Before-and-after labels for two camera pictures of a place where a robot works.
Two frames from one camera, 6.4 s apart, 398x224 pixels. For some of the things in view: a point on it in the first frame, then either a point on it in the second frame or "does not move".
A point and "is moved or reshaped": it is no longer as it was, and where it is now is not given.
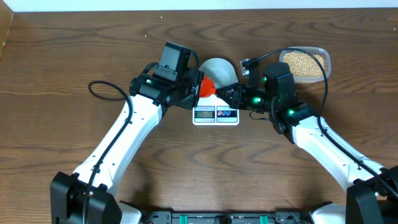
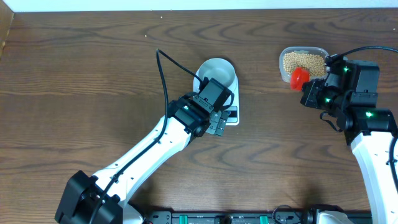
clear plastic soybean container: [306, 68] does not move
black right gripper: [219, 93] → [311, 89]
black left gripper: [195, 78] → [217, 123]
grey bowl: [220, 70] does not move
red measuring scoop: [207, 87] is moved or reshaped
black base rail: [226, 217] does not move
